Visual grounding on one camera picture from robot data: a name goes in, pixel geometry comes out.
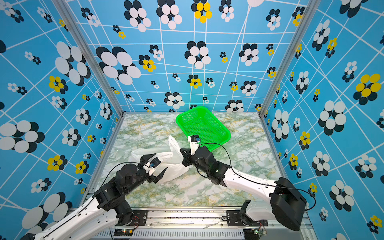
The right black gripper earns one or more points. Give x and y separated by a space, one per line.
188 157

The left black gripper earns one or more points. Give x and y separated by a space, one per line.
153 178

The white plastic bag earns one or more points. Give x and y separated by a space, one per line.
170 157

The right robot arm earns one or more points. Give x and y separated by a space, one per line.
286 204

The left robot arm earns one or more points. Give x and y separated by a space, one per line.
107 207

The green plastic basket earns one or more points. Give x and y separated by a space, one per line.
200 121

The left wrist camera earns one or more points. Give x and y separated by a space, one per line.
152 165

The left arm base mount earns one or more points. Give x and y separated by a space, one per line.
134 218

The aluminium front rail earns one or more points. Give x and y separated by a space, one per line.
200 224

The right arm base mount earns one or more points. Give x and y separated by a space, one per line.
235 218

